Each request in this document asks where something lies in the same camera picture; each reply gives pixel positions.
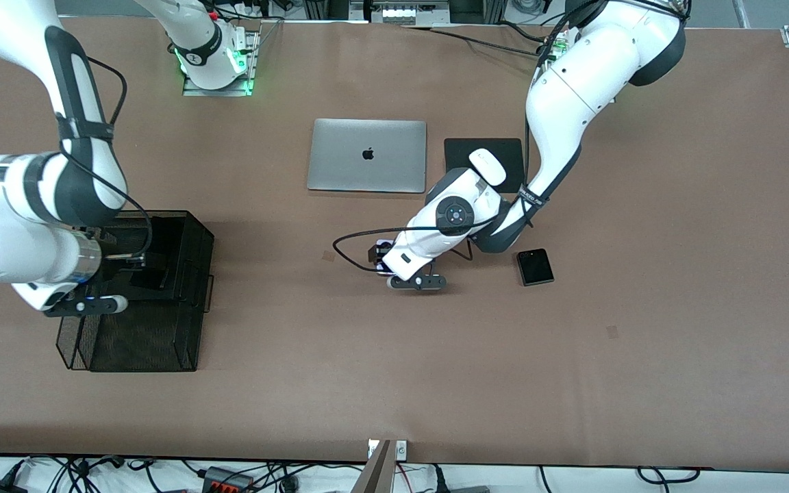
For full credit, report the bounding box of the lavender flip phone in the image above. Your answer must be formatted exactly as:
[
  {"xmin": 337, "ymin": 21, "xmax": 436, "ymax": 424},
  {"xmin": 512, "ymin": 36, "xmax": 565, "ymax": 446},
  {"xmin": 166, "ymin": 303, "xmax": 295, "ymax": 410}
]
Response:
[{"xmin": 375, "ymin": 238, "xmax": 397, "ymax": 277}]

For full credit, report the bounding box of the black slab smartphone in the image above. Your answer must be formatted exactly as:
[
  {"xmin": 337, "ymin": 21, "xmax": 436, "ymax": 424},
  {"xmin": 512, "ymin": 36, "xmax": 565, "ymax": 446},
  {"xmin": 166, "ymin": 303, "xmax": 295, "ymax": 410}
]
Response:
[{"xmin": 129, "ymin": 252, "xmax": 172, "ymax": 290}]

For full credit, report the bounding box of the black flip phone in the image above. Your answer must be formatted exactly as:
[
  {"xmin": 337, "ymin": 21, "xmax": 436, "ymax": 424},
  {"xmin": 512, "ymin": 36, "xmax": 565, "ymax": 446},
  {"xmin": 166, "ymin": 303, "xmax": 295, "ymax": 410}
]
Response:
[{"xmin": 516, "ymin": 249, "xmax": 555, "ymax": 287}]

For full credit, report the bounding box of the black mesh two-tier tray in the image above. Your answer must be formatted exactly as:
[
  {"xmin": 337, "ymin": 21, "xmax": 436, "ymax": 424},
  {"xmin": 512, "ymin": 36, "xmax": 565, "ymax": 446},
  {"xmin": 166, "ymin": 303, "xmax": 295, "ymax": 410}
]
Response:
[{"xmin": 55, "ymin": 210, "xmax": 216, "ymax": 373}]

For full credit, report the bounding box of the silver closed laptop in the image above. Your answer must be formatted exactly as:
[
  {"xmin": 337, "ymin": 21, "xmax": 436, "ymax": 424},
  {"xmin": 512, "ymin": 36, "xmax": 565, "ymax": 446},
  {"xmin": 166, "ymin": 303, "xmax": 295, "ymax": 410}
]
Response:
[{"xmin": 307, "ymin": 118, "xmax": 428, "ymax": 194}]

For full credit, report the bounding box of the black mouse pad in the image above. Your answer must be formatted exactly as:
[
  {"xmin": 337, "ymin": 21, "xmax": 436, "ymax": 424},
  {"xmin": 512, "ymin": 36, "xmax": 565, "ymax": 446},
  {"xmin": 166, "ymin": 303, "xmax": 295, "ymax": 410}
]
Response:
[{"xmin": 444, "ymin": 138, "xmax": 525, "ymax": 179}]

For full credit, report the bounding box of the white computer mouse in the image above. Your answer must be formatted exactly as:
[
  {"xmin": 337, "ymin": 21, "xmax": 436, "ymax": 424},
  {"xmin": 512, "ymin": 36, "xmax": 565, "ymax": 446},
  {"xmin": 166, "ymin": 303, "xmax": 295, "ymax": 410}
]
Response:
[{"xmin": 468, "ymin": 148, "xmax": 509, "ymax": 187}]

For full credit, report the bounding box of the black orange power strip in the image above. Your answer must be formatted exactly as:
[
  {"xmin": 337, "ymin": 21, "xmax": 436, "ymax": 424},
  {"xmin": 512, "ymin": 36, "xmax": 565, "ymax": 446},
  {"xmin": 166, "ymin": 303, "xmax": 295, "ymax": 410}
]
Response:
[{"xmin": 201, "ymin": 466, "xmax": 256, "ymax": 493}]

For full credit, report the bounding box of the metal equipment rack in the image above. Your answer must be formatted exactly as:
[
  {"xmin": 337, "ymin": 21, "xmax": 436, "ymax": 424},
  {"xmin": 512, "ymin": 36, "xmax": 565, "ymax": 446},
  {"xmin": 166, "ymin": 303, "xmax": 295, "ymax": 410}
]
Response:
[{"xmin": 302, "ymin": 0, "xmax": 508, "ymax": 25}]

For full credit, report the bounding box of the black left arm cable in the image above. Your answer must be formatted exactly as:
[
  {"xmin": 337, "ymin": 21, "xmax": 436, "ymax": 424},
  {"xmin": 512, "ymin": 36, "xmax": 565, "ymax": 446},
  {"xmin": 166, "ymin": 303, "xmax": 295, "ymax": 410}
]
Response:
[{"xmin": 332, "ymin": 185, "xmax": 546, "ymax": 275}]

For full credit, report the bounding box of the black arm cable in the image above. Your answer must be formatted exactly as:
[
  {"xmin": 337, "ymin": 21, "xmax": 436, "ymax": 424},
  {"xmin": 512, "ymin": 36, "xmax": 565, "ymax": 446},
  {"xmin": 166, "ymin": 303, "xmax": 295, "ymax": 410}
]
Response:
[
  {"xmin": 58, "ymin": 55, "xmax": 155, "ymax": 262},
  {"xmin": 332, "ymin": 185, "xmax": 546, "ymax": 275}
]

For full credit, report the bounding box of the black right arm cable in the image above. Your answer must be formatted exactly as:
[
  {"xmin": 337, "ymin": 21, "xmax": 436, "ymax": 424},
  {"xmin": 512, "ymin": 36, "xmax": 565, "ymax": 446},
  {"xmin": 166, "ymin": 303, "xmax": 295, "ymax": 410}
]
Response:
[{"xmin": 58, "ymin": 55, "xmax": 155, "ymax": 262}]

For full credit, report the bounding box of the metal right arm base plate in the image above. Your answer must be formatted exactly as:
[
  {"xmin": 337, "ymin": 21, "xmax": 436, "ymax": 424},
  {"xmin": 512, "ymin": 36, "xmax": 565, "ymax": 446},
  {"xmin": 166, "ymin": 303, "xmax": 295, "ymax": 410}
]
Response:
[{"xmin": 182, "ymin": 29, "xmax": 260, "ymax": 97}]

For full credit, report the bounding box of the grey camera post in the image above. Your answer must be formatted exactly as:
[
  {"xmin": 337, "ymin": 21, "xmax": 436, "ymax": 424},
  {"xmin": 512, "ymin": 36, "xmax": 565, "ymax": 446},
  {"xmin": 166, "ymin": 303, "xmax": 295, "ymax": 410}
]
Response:
[{"xmin": 352, "ymin": 440, "xmax": 392, "ymax": 493}]

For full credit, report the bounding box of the long black table cable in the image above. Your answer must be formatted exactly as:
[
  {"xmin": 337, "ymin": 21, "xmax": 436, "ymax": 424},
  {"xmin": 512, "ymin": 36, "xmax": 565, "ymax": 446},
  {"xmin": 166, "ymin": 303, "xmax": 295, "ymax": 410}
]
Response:
[{"xmin": 400, "ymin": 25, "xmax": 546, "ymax": 57}]

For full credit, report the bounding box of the short black table cable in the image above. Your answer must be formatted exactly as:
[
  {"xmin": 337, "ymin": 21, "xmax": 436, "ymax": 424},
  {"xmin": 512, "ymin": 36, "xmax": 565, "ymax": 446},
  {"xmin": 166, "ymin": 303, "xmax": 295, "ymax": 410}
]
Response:
[{"xmin": 496, "ymin": 21, "xmax": 546, "ymax": 43}]

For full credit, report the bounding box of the black looped floor cable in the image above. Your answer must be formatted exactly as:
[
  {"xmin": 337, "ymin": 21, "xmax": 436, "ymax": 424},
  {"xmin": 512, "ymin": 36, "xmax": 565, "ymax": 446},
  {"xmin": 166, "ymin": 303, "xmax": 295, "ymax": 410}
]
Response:
[{"xmin": 636, "ymin": 466, "xmax": 701, "ymax": 485}]

